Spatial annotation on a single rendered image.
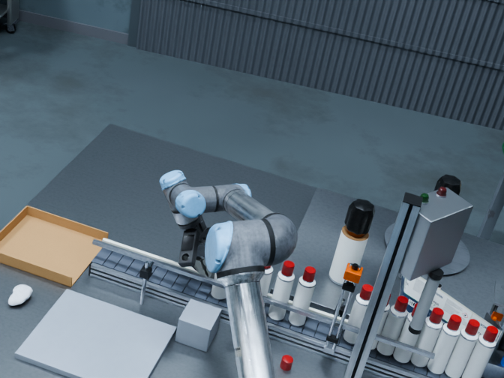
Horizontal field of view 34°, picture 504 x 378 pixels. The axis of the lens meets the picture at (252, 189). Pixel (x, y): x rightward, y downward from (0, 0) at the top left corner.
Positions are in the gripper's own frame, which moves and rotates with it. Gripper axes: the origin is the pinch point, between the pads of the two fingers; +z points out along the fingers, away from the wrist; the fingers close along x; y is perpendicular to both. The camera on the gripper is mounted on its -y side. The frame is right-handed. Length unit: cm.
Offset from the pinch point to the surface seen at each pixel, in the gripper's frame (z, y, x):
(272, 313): 13.3, -2.5, -17.4
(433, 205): -19, -10, -75
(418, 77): 80, 358, -1
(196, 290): 3.2, -1.0, 5.5
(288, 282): 3.2, -2.3, -25.8
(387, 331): 24, -1, -50
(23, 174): 10, 143, 171
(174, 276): -1.0, 2.1, 12.8
